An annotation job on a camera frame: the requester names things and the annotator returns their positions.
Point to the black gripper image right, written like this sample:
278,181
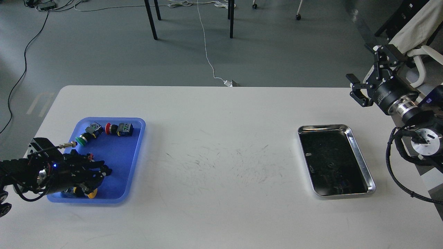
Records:
388,88

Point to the white chair with beige cloth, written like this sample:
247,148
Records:
415,34

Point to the blue plastic tray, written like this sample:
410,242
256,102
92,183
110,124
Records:
119,153

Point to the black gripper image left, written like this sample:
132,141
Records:
49,171

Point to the yellow push button switch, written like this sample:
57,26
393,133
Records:
78,192

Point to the black table leg left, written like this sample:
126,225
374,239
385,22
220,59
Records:
150,16

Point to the green push button switch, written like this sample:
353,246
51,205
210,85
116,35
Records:
91,132

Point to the black table leg right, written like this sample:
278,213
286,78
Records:
231,7

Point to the black push button switch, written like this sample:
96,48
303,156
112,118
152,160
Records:
90,157

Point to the black table leg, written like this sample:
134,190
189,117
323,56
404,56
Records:
231,7
150,16

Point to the silver metal tray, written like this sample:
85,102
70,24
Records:
335,143

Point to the red push button switch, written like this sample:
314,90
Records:
122,129

